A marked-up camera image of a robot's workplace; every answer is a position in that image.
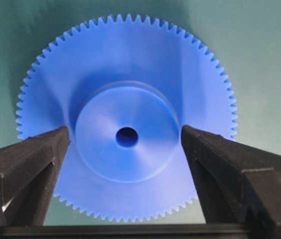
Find large blue plastic gear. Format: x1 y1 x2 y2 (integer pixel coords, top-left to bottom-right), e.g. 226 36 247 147
16 15 238 222

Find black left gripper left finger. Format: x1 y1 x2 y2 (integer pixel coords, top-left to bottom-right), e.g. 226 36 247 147
0 126 70 227

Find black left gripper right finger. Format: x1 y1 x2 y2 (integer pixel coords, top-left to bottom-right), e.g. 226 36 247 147
181 125 281 239

